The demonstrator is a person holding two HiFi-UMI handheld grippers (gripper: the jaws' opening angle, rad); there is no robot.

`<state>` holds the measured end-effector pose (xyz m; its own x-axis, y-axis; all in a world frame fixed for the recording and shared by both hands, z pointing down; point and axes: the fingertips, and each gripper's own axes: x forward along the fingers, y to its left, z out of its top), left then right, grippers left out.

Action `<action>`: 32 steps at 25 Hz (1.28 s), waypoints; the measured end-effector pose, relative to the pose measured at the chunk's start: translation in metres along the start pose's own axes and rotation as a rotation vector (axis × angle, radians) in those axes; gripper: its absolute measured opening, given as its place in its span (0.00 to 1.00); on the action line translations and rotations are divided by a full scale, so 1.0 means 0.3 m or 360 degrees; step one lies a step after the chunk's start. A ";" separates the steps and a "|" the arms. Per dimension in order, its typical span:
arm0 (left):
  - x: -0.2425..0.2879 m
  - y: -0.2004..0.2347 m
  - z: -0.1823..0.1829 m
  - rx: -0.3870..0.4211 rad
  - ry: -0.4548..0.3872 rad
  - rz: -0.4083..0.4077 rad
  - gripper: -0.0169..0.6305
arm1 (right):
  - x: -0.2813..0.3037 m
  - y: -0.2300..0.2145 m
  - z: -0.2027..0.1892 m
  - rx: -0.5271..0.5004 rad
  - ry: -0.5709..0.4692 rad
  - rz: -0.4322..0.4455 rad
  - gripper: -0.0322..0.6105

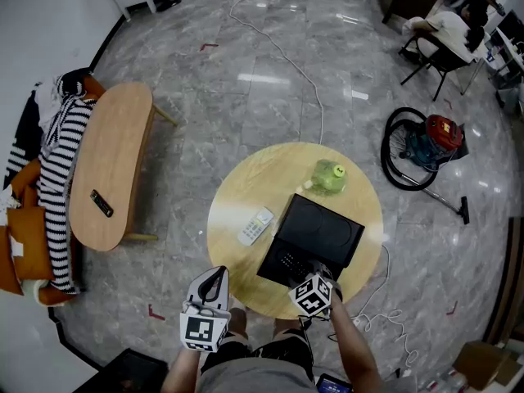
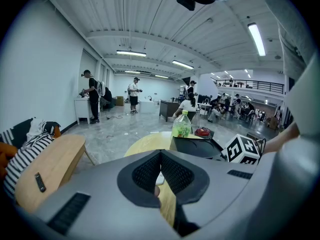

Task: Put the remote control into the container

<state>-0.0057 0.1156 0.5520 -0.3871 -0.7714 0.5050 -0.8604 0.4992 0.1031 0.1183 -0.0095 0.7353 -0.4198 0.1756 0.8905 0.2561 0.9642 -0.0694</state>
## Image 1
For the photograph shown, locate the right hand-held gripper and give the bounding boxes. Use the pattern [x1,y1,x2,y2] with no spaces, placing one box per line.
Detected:
[287,261,344,318]

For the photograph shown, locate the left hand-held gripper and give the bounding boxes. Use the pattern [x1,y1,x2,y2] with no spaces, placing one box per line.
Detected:
[178,265,232,355]

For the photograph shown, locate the black box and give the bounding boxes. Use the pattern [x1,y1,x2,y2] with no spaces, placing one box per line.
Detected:
[256,193,366,289]

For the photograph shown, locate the white remote control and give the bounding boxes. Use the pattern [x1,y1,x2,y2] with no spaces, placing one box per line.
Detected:
[237,206,275,247]

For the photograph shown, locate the black remote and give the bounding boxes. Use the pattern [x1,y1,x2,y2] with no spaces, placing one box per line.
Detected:
[89,189,115,219]

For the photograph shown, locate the person's right forearm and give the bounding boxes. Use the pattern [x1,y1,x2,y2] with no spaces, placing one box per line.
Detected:
[329,296,388,393]

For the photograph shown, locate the person's left forearm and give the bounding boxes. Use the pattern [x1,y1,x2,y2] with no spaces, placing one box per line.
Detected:
[160,348,201,393]

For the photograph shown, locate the cardboard box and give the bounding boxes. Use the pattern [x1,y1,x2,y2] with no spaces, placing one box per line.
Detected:
[452,340,523,391]

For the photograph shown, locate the person's left leg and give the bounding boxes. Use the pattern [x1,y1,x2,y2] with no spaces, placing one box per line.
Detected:
[227,307,250,340]

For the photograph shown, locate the person's leg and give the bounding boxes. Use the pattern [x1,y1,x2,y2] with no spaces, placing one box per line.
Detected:
[227,307,250,340]
[272,318,305,340]

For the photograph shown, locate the person's right leg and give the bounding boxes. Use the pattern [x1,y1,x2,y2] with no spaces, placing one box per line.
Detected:
[272,318,305,340]

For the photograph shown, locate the person's black shorts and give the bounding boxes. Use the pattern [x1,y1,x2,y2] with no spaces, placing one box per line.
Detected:
[200,329,316,384]

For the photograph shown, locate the green plastic bottle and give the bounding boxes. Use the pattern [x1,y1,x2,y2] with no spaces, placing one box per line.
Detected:
[302,159,348,197]

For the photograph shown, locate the person's grey shirt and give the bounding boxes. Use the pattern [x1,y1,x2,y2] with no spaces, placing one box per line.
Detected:
[196,356,320,393]

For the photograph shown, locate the large black case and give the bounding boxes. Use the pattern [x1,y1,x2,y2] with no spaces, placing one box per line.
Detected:
[73,348,169,393]

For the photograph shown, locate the round wooden table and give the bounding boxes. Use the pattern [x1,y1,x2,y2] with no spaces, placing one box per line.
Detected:
[206,142,385,321]

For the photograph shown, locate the black phone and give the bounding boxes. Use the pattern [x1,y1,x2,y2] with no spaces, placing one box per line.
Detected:
[315,373,353,393]

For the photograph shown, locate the vacuum wand with nozzle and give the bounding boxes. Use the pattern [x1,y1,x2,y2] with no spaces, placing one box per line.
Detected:
[403,172,471,225]

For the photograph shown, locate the oval wooden table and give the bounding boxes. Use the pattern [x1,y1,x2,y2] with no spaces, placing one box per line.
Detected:
[68,82,179,252]

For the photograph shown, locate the pale green cushion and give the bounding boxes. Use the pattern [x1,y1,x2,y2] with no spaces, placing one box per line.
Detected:
[20,278,50,298]

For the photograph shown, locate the red vacuum cleaner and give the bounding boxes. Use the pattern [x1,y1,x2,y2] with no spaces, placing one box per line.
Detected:
[404,114,468,171]

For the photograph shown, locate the brown wooden platform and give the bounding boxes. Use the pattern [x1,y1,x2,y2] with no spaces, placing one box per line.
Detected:
[482,217,524,346]

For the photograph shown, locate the large orange cushion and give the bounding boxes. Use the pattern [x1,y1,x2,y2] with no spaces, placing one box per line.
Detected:
[6,206,54,282]

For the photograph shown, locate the striped knitted blanket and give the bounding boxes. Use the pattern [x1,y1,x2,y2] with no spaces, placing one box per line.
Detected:
[36,71,97,295]

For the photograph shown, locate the small orange cushion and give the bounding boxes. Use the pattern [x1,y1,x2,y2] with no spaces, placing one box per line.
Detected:
[10,157,42,198]

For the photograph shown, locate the black chair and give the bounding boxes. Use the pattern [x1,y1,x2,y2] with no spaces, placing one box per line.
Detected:
[399,30,478,102]

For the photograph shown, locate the dark blanket with white stripes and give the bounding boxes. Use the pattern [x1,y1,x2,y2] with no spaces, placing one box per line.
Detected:
[3,90,44,187]

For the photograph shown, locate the white cloth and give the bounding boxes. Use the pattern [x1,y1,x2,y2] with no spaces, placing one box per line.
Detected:
[34,82,66,130]

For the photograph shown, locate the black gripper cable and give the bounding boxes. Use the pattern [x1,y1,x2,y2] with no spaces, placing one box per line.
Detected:
[298,315,341,343]

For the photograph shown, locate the curly white cable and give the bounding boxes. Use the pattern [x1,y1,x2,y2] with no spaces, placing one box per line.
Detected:
[359,309,419,378]

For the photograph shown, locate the black vacuum hose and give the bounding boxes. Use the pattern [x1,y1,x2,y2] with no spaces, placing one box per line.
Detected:
[380,106,441,191]

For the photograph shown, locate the white extension cable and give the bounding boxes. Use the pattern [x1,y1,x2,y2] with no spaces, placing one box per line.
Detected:
[228,0,391,331]

